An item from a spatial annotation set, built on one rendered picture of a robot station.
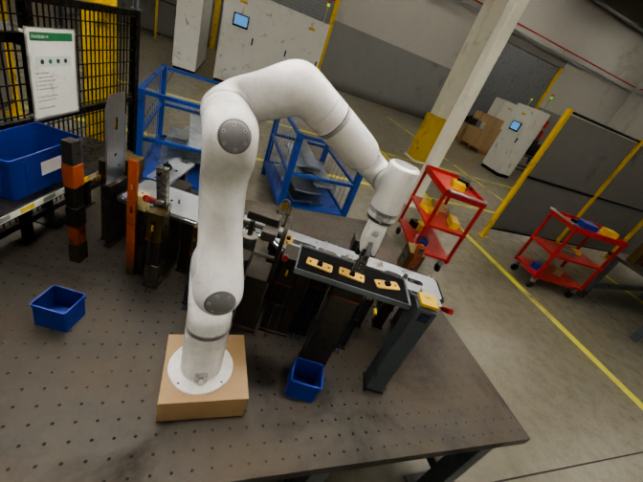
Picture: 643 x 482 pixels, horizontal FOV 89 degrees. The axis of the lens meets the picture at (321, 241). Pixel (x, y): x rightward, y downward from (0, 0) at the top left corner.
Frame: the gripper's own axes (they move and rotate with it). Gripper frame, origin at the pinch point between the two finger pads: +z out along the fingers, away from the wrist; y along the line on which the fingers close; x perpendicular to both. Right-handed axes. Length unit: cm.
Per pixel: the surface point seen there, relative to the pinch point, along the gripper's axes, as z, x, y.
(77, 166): 11, 99, 9
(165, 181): 5, 69, 12
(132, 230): 30, 80, 11
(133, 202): 18, 80, 11
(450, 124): -8, -109, 425
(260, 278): 25.5, 27.8, 6.0
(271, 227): 6.3, 30.0, 10.2
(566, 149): -33, -271, 426
